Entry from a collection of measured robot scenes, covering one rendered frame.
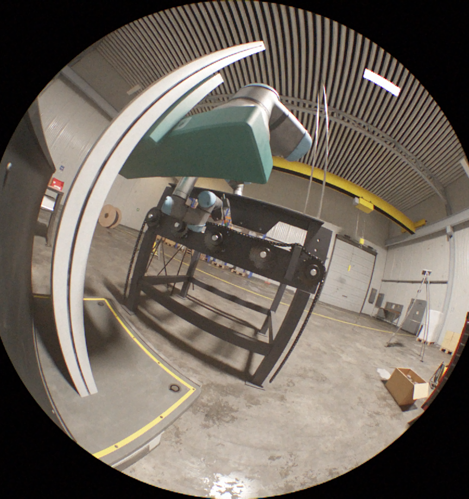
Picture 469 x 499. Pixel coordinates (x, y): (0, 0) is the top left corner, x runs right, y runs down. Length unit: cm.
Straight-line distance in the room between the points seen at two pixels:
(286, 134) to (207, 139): 23
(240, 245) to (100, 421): 100
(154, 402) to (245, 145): 63
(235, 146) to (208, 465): 98
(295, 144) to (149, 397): 81
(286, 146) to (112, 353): 85
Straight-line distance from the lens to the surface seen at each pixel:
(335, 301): 1130
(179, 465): 80
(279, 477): 92
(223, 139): 25
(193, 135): 28
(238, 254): 90
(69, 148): 1056
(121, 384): 54
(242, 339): 98
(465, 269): 1031
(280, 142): 44
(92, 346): 64
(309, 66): 774
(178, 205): 65
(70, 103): 1128
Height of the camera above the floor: 79
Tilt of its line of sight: 3 degrees up
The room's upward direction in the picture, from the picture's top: 20 degrees clockwise
